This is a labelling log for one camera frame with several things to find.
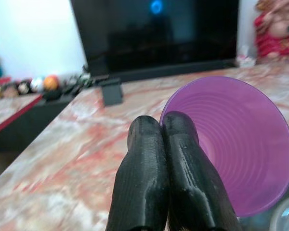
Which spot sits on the red dressed doll figure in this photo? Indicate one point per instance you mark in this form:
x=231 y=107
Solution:
x=275 y=29

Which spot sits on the black television stand foot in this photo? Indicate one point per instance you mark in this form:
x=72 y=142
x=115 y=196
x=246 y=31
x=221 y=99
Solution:
x=111 y=92

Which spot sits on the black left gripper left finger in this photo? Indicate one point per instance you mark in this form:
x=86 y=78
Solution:
x=140 y=168

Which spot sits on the purple plastic cup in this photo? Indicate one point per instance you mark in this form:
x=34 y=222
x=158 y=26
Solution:
x=236 y=144

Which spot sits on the orange decorative ball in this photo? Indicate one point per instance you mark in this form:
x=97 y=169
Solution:
x=50 y=82

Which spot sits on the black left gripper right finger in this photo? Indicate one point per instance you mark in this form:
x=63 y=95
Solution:
x=187 y=166

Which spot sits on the white decorative ball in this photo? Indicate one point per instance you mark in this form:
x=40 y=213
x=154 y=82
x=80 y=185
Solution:
x=36 y=84

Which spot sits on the clear glass bowl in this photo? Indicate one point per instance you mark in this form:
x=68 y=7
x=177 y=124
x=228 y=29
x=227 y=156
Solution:
x=285 y=211

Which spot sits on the black low side shelf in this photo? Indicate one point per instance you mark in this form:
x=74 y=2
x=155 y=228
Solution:
x=24 y=120

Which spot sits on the black flat screen television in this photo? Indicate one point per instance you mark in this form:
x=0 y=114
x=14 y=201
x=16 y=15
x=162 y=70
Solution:
x=156 y=36

